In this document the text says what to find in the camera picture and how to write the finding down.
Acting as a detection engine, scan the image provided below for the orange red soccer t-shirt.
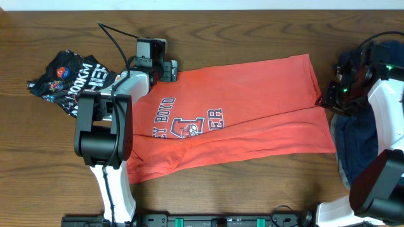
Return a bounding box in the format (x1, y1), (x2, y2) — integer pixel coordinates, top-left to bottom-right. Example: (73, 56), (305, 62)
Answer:
(127, 54), (335, 183)

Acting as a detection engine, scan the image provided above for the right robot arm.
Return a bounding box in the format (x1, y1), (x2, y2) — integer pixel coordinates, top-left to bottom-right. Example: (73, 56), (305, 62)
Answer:
(314, 40), (403, 226)

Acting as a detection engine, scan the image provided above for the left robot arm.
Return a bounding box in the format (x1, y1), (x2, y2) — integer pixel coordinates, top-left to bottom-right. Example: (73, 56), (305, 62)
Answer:
(62, 38), (177, 226)

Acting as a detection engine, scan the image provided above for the navy blue garment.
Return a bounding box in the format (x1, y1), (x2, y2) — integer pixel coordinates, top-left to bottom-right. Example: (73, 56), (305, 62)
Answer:
(335, 40), (403, 188)

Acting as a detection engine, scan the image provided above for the black printed folded jersey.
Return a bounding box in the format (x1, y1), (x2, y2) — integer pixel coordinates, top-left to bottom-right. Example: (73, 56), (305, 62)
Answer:
(27, 50), (121, 117)

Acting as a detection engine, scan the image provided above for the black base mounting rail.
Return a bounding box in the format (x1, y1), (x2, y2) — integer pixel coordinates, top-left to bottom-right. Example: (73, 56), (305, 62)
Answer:
(61, 204), (316, 227)

